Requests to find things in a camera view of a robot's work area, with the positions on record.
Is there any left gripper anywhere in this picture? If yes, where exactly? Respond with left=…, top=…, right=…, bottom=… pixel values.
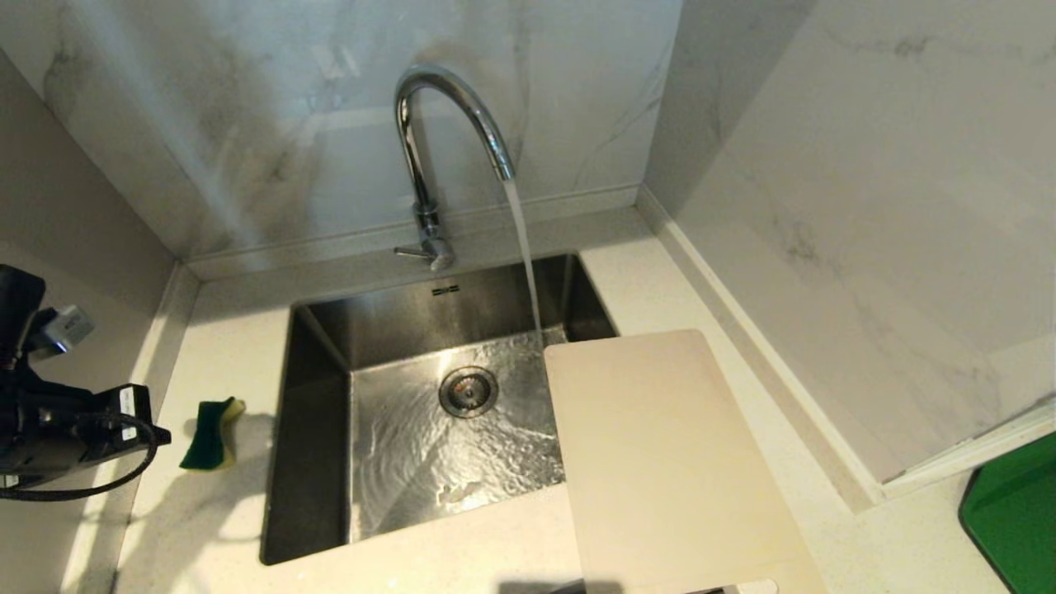
left=0, top=383, right=172, bottom=489

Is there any chrome gooseneck faucet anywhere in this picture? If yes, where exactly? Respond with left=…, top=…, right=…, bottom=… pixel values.
left=394, top=64, right=518, bottom=274

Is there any white plastic cutting board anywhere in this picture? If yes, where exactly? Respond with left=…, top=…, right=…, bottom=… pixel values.
left=543, top=328, right=831, bottom=594

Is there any green and yellow sponge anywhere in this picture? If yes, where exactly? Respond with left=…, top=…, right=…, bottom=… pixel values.
left=179, top=397, right=247, bottom=473

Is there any stainless steel sink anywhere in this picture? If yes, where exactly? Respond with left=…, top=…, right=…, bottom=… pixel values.
left=259, top=252, right=620, bottom=567

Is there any round metal drain strainer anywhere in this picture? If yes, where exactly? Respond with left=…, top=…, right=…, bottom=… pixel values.
left=438, top=365, right=500, bottom=419

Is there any green plastic tray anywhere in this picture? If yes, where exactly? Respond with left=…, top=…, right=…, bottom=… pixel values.
left=958, top=432, right=1056, bottom=594

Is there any black cable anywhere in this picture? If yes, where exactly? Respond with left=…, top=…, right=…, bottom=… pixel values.
left=0, top=412, right=159, bottom=502

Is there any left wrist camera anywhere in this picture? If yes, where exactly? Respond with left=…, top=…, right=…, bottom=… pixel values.
left=25, top=304, right=97, bottom=361

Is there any chrome faucet lever handle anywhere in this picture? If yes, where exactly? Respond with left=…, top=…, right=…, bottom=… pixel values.
left=394, top=236, right=455, bottom=274

